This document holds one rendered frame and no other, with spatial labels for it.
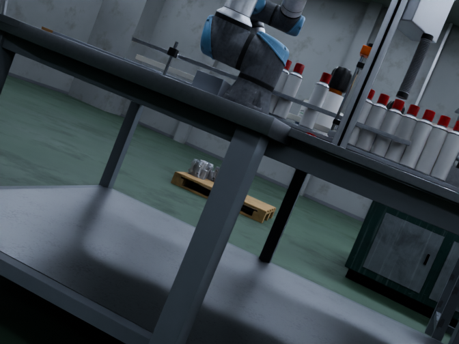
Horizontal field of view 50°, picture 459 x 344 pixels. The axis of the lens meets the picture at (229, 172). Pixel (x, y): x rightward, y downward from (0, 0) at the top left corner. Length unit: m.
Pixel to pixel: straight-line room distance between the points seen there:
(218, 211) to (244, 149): 0.14
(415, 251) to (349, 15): 9.27
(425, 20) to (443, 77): 10.50
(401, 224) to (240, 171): 3.30
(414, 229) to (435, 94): 8.07
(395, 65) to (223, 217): 11.39
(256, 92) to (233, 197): 0.50
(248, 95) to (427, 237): 3.00
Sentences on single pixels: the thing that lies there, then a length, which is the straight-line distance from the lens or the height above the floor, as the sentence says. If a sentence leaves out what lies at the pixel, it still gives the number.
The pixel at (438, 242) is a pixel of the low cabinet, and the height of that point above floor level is 0.58.
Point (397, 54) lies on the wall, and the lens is 12.39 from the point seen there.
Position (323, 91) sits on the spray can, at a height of 1.02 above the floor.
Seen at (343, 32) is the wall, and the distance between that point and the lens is 12.75.
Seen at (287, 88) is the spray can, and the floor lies 0.99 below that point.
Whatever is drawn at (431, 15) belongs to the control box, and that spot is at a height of 1.34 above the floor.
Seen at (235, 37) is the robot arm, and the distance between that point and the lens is 1.49.
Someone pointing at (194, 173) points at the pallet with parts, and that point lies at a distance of 5.73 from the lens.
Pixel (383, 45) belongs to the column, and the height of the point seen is 1.19.
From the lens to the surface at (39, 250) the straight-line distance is 1.62.
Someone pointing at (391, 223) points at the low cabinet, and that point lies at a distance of 4.26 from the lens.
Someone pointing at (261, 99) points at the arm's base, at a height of 0.89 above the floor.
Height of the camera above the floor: 0.77
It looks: 4 degrees down
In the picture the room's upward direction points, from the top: 22 degrees clockwise
